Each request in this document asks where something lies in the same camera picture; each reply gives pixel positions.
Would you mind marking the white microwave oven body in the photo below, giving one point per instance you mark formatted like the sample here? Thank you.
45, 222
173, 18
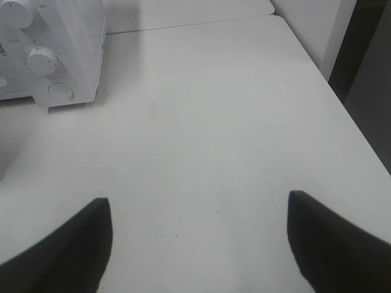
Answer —
75, 31

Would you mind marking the upper white power knob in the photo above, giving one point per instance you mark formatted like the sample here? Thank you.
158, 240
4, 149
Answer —
18, 14

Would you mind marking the lower white timer knob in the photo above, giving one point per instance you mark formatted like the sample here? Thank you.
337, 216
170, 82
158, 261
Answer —
42, 60

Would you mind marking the round white door button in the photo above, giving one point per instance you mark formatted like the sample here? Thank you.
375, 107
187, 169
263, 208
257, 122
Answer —
61, 91

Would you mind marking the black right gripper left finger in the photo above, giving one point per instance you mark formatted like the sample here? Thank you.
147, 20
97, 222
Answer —
73, 258

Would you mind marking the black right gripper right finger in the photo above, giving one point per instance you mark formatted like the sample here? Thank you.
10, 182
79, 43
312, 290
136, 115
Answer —
333, 254

